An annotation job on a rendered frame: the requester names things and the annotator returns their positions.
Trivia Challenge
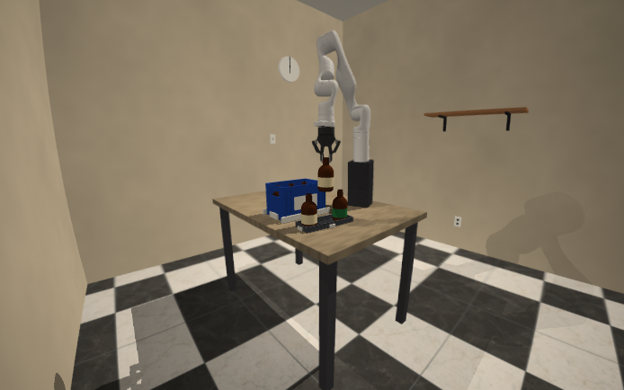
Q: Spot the blue plastic crate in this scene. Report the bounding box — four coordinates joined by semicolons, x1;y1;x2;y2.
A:
265;179;325;221

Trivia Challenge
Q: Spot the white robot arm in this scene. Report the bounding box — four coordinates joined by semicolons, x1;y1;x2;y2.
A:
314;31;370;162

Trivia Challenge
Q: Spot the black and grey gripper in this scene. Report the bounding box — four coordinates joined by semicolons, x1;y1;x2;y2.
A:
312;127;341;163

